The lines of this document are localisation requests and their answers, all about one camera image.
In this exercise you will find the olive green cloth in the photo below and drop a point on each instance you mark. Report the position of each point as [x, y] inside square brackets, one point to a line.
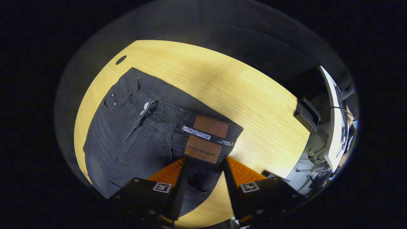
[316, 146]

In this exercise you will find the black jeans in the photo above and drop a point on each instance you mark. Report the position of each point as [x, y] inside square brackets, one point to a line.
[133, 140]

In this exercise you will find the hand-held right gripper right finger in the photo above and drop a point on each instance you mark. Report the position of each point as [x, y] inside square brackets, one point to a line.
[233, 194]

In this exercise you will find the black box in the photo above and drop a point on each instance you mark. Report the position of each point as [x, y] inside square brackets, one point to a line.
[306, 114]

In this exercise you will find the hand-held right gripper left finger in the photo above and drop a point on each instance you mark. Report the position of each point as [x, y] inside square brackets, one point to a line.
[181, 190]

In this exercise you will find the white desk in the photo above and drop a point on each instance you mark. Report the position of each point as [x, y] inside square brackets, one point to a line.
[332, 127]

